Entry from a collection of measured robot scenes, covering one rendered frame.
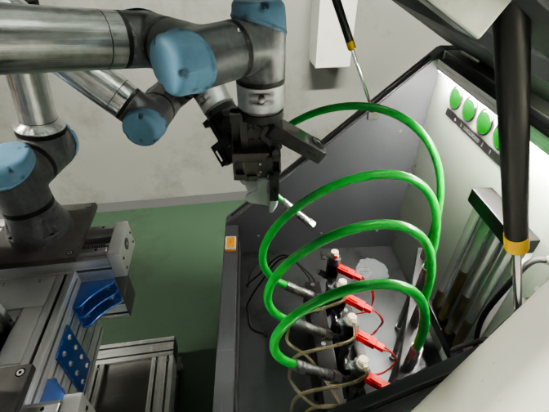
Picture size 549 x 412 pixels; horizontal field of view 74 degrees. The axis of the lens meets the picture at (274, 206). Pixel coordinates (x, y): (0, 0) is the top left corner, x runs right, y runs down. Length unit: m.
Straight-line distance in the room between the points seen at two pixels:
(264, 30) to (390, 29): 2.02
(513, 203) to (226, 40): 0.36
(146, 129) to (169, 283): 1.61
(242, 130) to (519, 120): 0.42
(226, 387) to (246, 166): 0.45
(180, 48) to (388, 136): 0.68
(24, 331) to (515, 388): 0.94
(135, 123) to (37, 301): 0.54
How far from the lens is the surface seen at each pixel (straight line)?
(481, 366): 0.43
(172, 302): 2.18
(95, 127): 2.59
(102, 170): 2.74
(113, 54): 0.55
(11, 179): 0.99
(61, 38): 0.53
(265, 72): 0.54
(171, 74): 0.47
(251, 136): 0.61
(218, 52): 0.48
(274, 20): 0.53
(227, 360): 0.84
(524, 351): 0.39
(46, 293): 1.09
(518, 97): 0.27
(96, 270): 1.11
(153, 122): 0.75
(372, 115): 0.97
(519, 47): 0.25
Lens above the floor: 1.68
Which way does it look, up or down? 38 degrees down
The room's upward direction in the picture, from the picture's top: straight up
